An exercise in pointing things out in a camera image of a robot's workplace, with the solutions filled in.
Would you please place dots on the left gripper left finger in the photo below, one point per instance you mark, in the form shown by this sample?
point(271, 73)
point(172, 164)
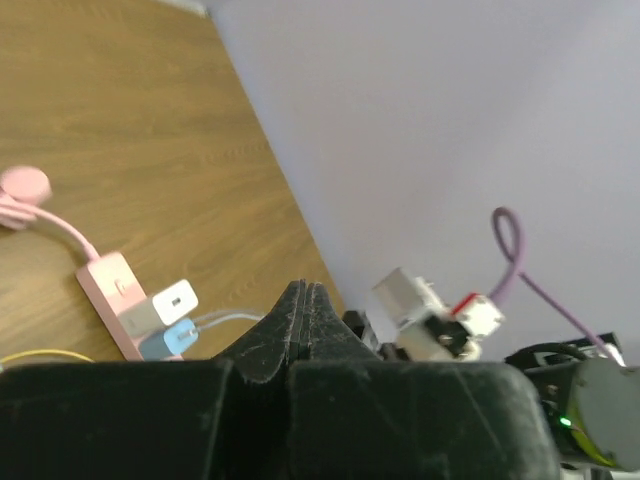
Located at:
point(218, 418)

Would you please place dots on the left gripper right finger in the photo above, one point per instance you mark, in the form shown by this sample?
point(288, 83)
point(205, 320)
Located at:
point(353, 416)

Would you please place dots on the blue charger plug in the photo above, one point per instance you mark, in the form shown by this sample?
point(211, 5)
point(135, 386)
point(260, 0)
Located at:
point(172, 342)

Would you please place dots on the white charger plug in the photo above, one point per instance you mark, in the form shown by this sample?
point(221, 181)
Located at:
point(159, 311)

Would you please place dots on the pink power strip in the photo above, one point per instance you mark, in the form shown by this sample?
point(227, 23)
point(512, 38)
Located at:
point(112, 287)

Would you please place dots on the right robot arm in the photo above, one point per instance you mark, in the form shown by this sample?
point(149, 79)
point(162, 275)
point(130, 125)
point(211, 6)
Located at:
point(591, 401)

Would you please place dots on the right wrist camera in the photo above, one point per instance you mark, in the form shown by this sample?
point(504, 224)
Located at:
point(404, 316)

